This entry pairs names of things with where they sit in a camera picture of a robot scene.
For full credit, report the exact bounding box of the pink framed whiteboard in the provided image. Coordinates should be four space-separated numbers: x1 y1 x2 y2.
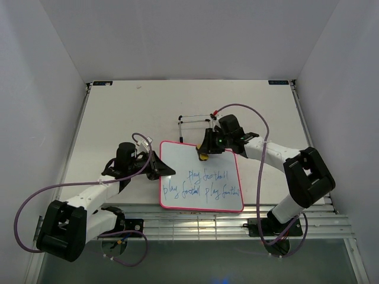
159 141 244 213

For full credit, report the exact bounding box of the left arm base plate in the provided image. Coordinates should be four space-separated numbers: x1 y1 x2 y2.
120 218 144 239

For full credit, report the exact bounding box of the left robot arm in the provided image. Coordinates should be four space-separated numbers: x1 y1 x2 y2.
36 142 176 262

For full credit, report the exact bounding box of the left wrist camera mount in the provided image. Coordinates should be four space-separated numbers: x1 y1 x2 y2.
136 137 153 152

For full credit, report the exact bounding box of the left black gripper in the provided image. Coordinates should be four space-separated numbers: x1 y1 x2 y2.
129 150 176 180

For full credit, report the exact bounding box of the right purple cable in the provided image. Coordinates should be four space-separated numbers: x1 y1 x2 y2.
213 103 309 260

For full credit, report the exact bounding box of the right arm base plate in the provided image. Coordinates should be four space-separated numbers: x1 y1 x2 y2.
242 215 303 237

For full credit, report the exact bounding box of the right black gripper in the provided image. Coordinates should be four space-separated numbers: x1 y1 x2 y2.
198 129 231 155

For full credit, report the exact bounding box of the yellow bone-shaped eraser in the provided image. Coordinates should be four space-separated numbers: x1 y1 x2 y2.
196 144 208 162

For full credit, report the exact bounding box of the wire whiteboard stand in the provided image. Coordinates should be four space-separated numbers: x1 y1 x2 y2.
177 114 212 143

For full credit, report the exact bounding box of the aluminium frame rail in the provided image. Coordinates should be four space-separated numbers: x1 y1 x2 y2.
33 204 356 242

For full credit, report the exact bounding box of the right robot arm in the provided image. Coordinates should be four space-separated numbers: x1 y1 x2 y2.
197 115 336 236

